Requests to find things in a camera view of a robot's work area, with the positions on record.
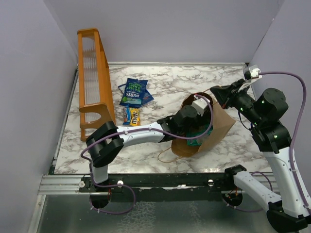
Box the orange wooden rack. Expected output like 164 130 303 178
77 28 116 141

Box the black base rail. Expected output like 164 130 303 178
79 173 243 206

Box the blue Burts crisps packet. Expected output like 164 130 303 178
120 78 148 108

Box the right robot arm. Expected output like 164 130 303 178
210 79 311 233

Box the brown paper bag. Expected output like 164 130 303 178
157 92 236 163

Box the yellow M&M's packet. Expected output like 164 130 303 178
130 108 140 126

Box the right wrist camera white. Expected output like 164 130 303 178
243 65 262 81

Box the dark blue snack packet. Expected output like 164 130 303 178
118 84 154 108

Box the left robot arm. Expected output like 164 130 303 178
86 104 205 192

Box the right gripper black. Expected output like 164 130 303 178
211 78 264 125

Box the green snack packet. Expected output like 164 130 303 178
186 124 213 146

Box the small blue candy bar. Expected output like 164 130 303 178
123 105 131 125

